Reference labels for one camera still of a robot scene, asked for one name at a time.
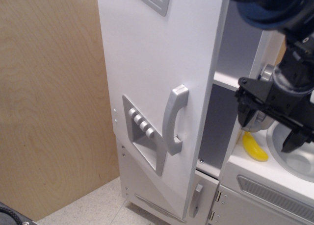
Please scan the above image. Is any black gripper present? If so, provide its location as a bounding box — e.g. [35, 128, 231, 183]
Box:
[235, 51, 314, 152]

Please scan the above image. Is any silver door handle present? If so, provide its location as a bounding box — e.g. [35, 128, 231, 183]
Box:
[162, 84, 189, 156]
[189, 183, 203, 218]

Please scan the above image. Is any white fridge door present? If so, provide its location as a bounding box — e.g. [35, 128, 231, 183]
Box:
[96, 0, 224, 222]
[116, 136, 220, 225]

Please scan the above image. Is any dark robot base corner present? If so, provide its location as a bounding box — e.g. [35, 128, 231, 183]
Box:
[0, 202, 37, 225]

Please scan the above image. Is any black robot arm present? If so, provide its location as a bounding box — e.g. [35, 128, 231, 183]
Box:
[233, 0, 314, 153]

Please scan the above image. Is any silver toy phone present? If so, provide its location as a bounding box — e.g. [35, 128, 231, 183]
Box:
[242, 64, 275, 133]

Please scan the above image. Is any yellow toy banana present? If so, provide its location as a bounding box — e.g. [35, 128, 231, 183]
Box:
[242, 132, 268, 162]

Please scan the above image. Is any silver sink basin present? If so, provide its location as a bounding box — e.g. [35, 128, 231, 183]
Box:
[266, 122, 314, 182]

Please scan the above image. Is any white toy kitchen cabinet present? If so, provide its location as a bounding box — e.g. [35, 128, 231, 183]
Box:
[197, 0, 314, 225]

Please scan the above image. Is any silver vent grille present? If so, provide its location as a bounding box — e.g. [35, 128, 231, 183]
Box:
[236, 175, 314, 224]

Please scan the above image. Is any silver ice dispenser panel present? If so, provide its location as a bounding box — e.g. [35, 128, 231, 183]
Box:
[122, 95, 167, 176]

